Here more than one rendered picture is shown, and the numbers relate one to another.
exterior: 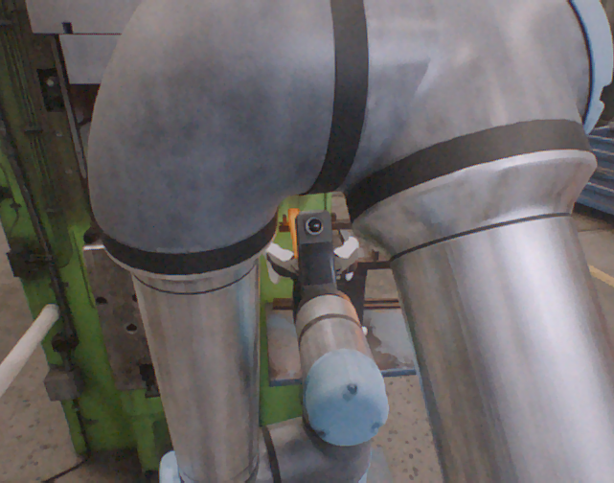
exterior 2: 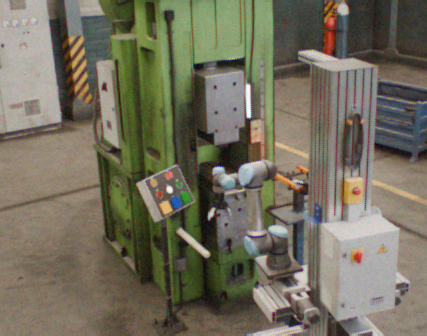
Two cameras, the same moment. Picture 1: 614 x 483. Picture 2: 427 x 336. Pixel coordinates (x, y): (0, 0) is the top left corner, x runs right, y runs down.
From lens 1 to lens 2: 3.96 m
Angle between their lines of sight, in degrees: 19
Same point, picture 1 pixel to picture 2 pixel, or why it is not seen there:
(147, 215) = not seen: hidden behind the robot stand
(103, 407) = (190, 276)
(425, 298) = not seen: hidden behind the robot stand
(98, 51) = (222, 135)
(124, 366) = (221, 241)
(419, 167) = not seen: hidden behind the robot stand
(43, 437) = (151, 306)
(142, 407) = (225, 259)
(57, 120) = (192, 155)
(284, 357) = (286, 218)
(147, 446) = (223, 279)
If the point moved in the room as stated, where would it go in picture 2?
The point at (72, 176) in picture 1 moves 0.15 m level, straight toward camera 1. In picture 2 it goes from (194, 174) to (210, 178)
